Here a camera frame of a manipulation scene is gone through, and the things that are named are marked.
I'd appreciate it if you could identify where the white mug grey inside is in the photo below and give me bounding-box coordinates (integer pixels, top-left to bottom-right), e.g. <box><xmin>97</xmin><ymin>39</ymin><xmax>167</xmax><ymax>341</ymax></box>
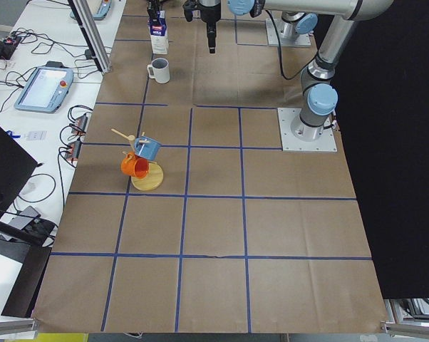
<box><xmin>147</xmin><ymin>58</ymin><xmax>170</xmax><ymax>84</ymax></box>

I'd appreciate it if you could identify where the teach pendant near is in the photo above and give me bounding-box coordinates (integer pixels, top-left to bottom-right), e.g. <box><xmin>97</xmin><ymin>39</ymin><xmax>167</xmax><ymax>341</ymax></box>
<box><xmin>14</xmin><ymin>66</ymin><xmax>74</xmax><ymax>113</ymax></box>

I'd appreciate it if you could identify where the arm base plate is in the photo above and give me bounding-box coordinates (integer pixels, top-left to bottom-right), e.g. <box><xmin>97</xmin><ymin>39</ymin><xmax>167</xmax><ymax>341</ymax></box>
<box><xmin>265</xmin><ymin>19</ymin><xmax>311</xmax><ymax>48</ymax></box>
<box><xmin>277</xmin><ymin>108</ymin><xmax>337</xmax><ymax>152</ymax></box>

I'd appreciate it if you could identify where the wooden mug tree stand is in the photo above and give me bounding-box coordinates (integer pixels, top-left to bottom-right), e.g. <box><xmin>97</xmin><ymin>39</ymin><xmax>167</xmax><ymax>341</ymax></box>
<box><xmin>110</xmin><ymin>128</ymin><xmax>164</xmax><ymax>191</ymax></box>

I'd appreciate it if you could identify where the black monitor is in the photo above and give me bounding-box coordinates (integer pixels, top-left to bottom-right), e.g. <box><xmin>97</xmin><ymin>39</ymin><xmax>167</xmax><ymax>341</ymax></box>
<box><xmin>0</xmin><ymin>127</ymin><xmax>37</xmax><ymax>218</ymax></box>

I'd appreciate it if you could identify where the aluminium frame post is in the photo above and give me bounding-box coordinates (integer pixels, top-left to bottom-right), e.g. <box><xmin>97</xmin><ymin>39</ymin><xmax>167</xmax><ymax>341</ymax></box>
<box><xmin>68</xmin><ymin>0</ymin><xmax>111</xmax><ymax>73</ymax></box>

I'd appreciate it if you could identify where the blue white milk carton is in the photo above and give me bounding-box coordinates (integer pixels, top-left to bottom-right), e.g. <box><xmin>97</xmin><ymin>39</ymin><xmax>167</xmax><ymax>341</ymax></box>
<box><xmin>148</xmin><ymin>11</ymin><xmax>169</xmax><ymax>55</ymax></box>

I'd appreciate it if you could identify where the blue mug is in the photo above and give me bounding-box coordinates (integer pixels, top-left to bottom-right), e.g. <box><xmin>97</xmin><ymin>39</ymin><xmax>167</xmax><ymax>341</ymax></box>
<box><xmin>133</xmin><ymin>135</ymin><xmax>162</xmax><ymax>161</ymax></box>

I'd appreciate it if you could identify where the brown paper table cover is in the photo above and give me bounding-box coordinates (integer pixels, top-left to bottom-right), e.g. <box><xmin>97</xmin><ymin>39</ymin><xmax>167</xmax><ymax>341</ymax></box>
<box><xmin>33</xmin><ymin>1</ymin><xmax>386</xmax><ymax>333</ymax></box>

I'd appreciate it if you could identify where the teach pendant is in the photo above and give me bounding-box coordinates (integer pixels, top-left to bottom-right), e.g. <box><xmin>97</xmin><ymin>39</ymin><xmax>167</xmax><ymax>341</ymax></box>
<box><xmin>14</xmin><ymin>66</ymin><xmax>74</xmax><ymax>113</ymax></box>
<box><xmin>87</xmin><ymin>0</ymin><xmax>113</xmax><ymax>21</ymax></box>

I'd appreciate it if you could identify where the teach pendant far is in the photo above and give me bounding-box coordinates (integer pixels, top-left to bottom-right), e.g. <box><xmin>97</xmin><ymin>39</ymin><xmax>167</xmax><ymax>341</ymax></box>
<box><xmin>87</xmin><ymin>0</ymin><xmax>113</xmax><ymax>21</ymax></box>

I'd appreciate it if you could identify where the orange mug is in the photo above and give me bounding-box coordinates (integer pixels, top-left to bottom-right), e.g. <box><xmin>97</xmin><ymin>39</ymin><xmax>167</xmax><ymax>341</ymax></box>
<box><xmin>120</xmin><ymin>152</ymin><xmax>149</xmax><ymax>179</ymax></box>

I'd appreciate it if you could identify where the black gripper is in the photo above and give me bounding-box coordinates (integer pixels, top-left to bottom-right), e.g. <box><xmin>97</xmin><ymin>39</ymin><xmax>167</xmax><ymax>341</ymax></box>
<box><xmin>147</xmin><ymin>0</ymin><xmax>164</xmax><ymax>24</ymax></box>
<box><xmin>182</xmin><ymin>0</ymin><xmax>221</xmax><ymax>53</ymax></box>

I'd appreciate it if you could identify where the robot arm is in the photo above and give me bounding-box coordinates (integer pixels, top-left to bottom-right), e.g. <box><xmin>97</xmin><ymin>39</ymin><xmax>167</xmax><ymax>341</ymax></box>
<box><xmin>227</xmin><ymin>0</ymin><xmax>393</xmax><ymax>142</ymax></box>
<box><xmin>147</xmin><ymin>1</ymin><xmax>318</xmax><ymax>38</ymax></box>

